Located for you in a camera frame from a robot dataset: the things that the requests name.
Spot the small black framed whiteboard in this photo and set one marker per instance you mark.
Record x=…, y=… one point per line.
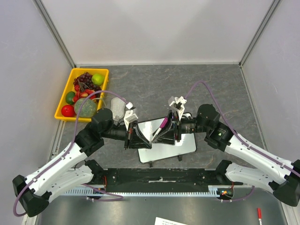
x=159, y=151

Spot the light green apple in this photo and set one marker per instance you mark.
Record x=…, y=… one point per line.
x=98, y=79

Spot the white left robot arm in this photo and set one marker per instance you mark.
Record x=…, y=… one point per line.
x=36, y=190

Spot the yellow plastic fruit tray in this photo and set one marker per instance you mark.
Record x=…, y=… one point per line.
x=98, y=98

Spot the red apple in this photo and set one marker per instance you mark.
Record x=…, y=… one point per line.
x=68, y=111

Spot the dark green lime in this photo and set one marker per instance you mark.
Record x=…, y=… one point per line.
x=69, y=97

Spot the white toothed cable duct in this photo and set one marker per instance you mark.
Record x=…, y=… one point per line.
x=83, y=191

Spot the grey whiteboard eraser sponge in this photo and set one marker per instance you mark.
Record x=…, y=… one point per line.
x=117, y=108

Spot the white marker with magenta cap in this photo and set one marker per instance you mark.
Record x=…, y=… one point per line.
x=162, y=125

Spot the red capped marker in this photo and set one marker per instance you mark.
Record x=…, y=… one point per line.
x=259, y=213

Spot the aluminium right corner post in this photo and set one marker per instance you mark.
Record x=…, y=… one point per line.
x=258, y=33

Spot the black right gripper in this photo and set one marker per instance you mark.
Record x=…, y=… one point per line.
x=176, y=129

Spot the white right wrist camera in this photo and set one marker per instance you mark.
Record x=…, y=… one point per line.
x=178, y=104

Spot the green netted melon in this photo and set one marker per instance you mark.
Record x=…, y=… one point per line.
x=88, y=110

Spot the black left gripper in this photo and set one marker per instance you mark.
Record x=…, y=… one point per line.
x=141, y=142

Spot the white paper sheet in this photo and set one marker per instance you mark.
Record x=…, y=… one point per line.
x=162, y=221

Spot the aluminium left corner post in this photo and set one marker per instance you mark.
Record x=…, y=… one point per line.
x=55, y=33

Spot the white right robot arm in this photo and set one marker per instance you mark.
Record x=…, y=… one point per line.
x=277, y=175

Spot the purple grape bunch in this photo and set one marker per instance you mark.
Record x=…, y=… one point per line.
x=84, y=82

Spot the red strawberries cluster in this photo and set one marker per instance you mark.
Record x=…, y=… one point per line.
x=81, y=93

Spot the aluminium corner post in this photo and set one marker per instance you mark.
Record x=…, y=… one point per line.
x=55, y=33
x=258, y=33

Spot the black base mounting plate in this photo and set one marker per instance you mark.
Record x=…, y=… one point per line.
x=159, y=179

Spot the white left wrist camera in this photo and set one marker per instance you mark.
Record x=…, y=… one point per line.
x=130, y=115

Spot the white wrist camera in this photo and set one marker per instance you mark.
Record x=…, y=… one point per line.
x=178, y=104
x=130, y=115

